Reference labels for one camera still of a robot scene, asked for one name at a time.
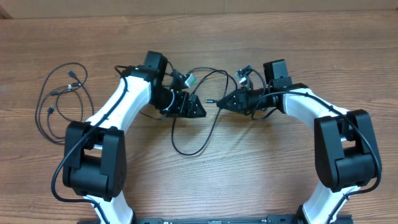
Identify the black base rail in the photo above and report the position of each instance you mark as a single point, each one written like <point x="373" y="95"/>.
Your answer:
<point x="214" y="221"/>

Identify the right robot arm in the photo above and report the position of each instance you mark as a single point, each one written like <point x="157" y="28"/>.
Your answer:
<point x="347" y="159"/>

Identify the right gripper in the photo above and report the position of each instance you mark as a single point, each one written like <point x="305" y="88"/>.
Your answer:
<point x="240" y="96"/>

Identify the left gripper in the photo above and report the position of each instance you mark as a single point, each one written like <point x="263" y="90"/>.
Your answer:
<point x="181" y="109"/>

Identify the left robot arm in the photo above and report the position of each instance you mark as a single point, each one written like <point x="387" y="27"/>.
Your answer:
<point x="94" y="163"/>

